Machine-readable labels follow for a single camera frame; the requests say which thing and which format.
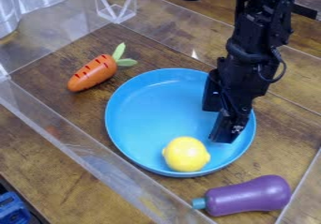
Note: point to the yellow toy lemon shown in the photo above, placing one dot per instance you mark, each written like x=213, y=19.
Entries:
x=186, y=154

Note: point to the orange toy carrot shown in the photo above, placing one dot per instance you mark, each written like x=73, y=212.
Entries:
x=99, y=69

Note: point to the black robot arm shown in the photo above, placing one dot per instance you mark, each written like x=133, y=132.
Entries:
x=263, y=28

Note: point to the clear acrylic enclosure wall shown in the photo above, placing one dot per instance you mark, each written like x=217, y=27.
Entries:
x=57, y=155

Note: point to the round blue tray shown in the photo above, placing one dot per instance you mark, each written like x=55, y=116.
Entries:
x=157, y=107

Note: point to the blue plastic crate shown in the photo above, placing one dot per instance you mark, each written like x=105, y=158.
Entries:
x=14, y=211

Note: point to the clear acrylic corner bracket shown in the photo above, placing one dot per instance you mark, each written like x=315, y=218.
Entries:
x=115, y=13

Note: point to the purple toy eggplant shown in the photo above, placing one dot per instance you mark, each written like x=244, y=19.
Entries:
x=265, y=193

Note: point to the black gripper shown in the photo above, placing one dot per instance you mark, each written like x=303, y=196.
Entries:
x=233, y=85

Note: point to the black bar on floor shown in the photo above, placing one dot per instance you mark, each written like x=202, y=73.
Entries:
x=305, y=11

